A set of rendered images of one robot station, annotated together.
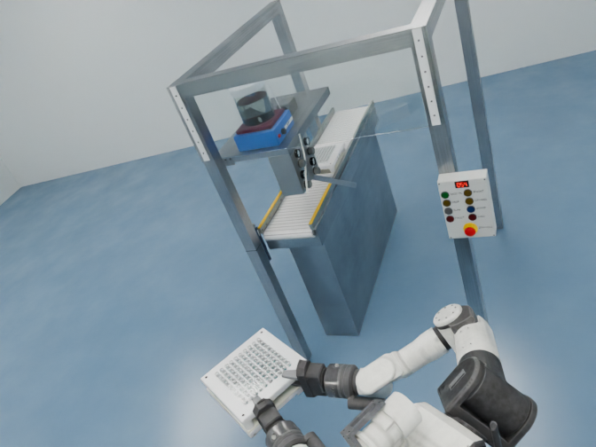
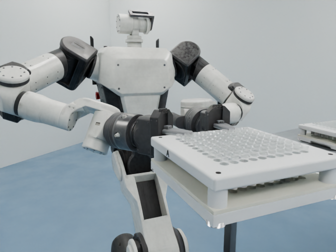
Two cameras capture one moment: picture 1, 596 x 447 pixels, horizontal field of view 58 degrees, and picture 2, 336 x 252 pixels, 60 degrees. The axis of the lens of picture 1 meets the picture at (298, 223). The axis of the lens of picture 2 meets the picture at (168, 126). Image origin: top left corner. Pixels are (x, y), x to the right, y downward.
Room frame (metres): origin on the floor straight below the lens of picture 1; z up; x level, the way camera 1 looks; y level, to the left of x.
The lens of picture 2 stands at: (1.66, 0.19, 1.18)
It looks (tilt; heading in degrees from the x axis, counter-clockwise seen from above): 12 degrees down; 184
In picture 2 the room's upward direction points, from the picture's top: straight up
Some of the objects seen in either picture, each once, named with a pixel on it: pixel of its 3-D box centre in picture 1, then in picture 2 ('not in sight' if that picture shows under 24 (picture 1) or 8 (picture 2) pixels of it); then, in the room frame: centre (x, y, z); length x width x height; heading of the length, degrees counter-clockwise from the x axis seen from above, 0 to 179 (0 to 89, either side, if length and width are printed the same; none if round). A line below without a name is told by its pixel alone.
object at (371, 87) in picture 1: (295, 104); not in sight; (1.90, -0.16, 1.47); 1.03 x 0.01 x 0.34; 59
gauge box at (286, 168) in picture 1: (294, 162); not in sight; (2.15, -0.09, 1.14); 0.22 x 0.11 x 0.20; 149
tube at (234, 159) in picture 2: not in sight; (233, 179); (1.24, 0.26, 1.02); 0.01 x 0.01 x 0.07
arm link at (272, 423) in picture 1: (277, 430); (210, 126); (0.92, 0.25, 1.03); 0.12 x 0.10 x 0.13; 19
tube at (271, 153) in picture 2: not in sight; (270, 173); (1.21, 0.32, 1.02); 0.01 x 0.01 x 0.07
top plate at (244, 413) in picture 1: (254, 372); (236, 150); (1.14, 0.28, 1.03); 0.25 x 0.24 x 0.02; 117
